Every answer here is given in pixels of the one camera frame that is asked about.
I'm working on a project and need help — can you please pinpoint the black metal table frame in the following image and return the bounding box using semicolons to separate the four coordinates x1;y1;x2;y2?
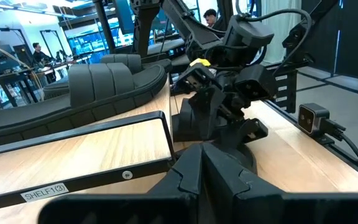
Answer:
264;60;358;184

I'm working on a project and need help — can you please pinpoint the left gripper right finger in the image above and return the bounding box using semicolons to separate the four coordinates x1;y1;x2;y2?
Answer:
203;142;358;224

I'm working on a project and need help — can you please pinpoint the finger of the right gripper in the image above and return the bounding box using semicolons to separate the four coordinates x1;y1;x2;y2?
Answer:
194;85;226;141
225;118;269;149

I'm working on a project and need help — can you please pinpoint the white curtain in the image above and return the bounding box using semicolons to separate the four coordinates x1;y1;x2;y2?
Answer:
261;0;303;65

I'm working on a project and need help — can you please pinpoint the person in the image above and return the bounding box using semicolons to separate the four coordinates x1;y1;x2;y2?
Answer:
202;8;219;29
31;42;55;65

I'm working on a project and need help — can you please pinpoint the grey table-level camera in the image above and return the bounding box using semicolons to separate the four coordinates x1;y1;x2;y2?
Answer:
296;102;347;146

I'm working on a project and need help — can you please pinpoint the black camera cable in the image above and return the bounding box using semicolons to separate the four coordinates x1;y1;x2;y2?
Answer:
321;119;358;164

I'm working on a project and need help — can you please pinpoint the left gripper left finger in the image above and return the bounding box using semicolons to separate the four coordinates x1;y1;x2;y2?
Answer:
37;142;203;224

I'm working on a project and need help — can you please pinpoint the wooden shelf black frame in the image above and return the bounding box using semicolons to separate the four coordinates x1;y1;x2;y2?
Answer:
0;76;177;214

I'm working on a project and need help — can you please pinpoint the yellow tape tag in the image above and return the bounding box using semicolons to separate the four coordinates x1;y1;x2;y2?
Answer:
190;57;212;68

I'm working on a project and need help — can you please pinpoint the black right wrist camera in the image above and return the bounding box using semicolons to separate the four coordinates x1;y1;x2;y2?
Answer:
234;63;278;101

